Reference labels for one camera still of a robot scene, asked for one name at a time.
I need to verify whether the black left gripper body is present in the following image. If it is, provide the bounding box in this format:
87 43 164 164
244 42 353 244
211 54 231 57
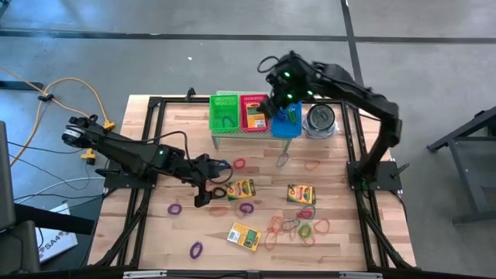
181 153 212 207

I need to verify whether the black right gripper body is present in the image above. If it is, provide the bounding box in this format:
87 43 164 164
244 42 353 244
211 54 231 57
267 64 315 109

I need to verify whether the blue plastic basket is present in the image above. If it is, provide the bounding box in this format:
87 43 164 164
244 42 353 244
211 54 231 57
270 101 303 140

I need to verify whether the red plastic basket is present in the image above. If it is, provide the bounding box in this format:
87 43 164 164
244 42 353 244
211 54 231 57
239 94 271 133

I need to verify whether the pale green metal shelf riser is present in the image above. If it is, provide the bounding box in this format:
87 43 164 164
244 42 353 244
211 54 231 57
210 90 294 152

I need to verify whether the green plastic basket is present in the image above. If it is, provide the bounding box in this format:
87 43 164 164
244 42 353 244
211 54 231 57
208 94 241 134

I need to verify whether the crayon box showing barcode side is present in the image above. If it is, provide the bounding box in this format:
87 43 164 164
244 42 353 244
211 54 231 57
226 222 263 253

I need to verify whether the black beam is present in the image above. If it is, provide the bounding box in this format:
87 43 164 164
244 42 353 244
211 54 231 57
14 203 96 236

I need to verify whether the white cardboard box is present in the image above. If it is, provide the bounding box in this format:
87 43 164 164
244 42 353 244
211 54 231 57
34 203 78 264

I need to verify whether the dark grey cabinet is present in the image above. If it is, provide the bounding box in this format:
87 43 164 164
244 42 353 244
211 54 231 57
0 120 42 274

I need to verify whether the black floor bar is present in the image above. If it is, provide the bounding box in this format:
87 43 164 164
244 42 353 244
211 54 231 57
0 80 43 91

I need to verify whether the black metal table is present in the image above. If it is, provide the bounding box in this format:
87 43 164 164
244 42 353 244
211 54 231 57
427 105 496 226

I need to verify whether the yellow extension cord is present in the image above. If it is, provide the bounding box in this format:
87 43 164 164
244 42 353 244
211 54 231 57
0 65 117 167

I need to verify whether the silver metal bracket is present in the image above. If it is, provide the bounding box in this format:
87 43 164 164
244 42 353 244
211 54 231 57
122 270 167 279
339 271 384 279

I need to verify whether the white floor cable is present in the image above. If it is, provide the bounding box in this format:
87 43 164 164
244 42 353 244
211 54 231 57
14 176 106 205

